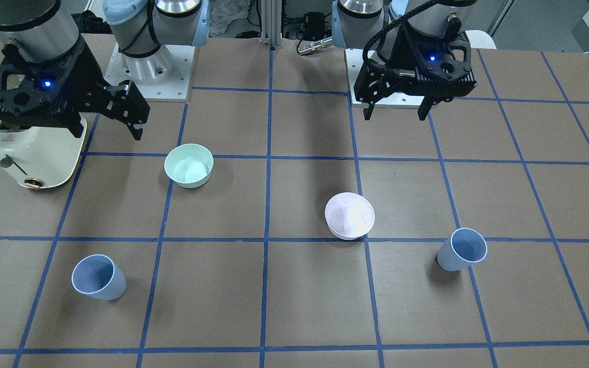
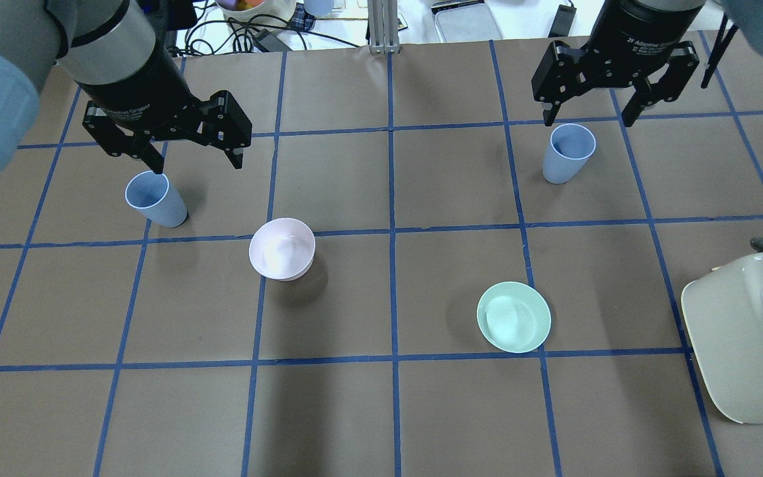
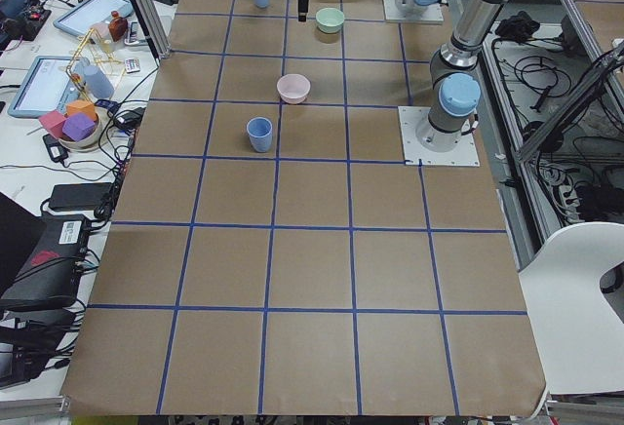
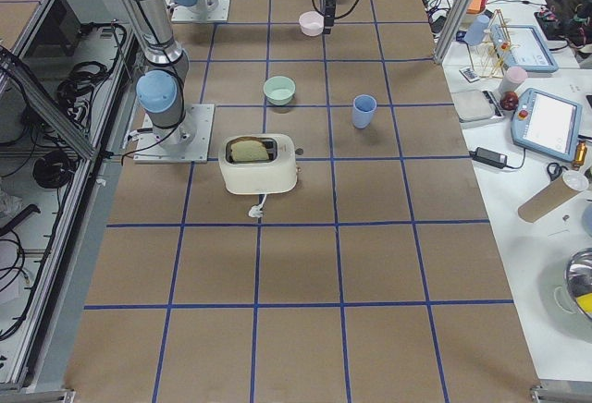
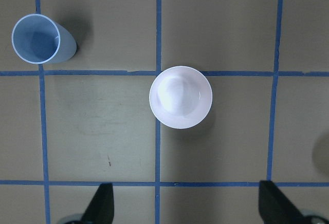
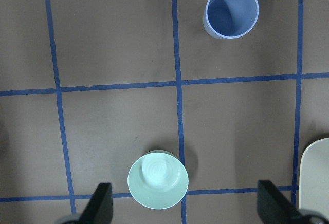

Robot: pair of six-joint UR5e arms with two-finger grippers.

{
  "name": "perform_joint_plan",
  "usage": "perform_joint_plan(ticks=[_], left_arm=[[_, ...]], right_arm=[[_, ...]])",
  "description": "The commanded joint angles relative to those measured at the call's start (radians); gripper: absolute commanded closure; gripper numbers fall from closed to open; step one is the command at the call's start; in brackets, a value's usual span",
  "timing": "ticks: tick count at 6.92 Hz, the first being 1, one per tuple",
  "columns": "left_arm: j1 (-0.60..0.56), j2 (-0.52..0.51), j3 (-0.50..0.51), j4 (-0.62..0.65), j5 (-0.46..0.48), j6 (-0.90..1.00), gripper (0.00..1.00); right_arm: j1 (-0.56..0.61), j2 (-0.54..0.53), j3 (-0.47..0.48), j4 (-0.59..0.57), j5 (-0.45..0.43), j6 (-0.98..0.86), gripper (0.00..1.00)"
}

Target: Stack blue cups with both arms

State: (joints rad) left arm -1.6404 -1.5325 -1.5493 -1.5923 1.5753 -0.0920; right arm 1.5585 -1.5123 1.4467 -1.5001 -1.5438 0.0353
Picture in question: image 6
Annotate mint green bowl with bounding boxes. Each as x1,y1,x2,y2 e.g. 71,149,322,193
127,150,189,210

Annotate cream white toaster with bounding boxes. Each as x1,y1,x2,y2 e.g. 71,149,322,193
299,138,328,218

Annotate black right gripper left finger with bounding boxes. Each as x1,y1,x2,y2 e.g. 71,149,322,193
78,182,114,223

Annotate blue cup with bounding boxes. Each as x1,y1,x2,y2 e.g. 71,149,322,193
203,0,260,39

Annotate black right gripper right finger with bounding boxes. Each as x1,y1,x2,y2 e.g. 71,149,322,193
257,180,304,224

